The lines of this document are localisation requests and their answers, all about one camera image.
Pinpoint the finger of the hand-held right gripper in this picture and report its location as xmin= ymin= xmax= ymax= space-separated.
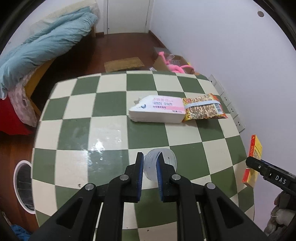
xmin=245 ymin=156 xmax=269 ymax=179

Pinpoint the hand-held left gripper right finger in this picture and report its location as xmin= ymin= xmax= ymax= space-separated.
xmin=155 ymin=153 xmax=270 ymax=241

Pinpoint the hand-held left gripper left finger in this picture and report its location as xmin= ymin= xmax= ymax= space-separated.
xmin=30 ymin=152 xmax=145 ymax=241

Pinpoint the clear plastic cup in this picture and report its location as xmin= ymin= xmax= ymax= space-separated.
xmin=143 ymin=148 xmax=178 ymax=182

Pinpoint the yellow cardboard box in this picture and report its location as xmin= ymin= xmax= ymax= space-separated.
xmin=242 ymin=134 xmax=263 ymax=188

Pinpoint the white rimmed trash bin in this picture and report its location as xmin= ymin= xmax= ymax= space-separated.
xmin=13 ymin=160 xmax=36 ymax=213

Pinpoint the person's right hand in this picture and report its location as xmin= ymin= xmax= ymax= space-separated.
xmin=264 ymin=191 xmax=296 ymax=235

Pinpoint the pink and white box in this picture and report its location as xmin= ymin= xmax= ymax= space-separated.
xmin=128 ymin=95 xmax=185 ymax=124

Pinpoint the orange nut snack packet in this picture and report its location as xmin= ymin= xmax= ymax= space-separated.
xmin=181 ymin=93 xmax=229 ymax=122

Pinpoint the green checkered table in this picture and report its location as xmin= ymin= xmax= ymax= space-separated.
xmin=31 ymin=71 xmax=255 ymax=241

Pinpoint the pink plush toy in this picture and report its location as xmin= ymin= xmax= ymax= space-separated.
xmin=158 ymin=51 xmax=195 ymax=74

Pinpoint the brown doormat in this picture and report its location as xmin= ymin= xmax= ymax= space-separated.
xmin=104 ymin=57 xmax=145 ymax=73

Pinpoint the open cardboard box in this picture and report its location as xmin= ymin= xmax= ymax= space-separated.
xmin=151 ymin=47 xmax=200 ymax=76

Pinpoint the clear plastic packaging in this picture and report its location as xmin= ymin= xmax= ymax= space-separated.
xmin=166 ymin=54 xmax=183 ymax=66

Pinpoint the blue cloth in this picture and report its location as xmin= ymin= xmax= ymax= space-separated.
xmin=10 ymin=224 xmax=31 ymax=239

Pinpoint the pink checkered sheet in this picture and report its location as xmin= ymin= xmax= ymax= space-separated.
xmin=8 ymin=74 xmax=37 ymax=127

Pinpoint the red bed sheet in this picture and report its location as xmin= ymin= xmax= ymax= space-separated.
xmin=0 ymin=97 xmax=34 ymax=136

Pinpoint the bed with blue duvet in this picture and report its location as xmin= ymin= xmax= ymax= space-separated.
xmin=0 ymin=0 xmax=100 ymax=135

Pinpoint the white door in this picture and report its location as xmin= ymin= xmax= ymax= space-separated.
xmin=104 ymin=0 xmax=154 ymax=35

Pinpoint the light blue duvet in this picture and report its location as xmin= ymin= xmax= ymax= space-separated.
xmin=0 ymin=6 xmax=98 ymax=100

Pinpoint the cream mattress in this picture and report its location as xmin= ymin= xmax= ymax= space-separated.
xmin=31 ymin=0 xmax=100 ymax=30

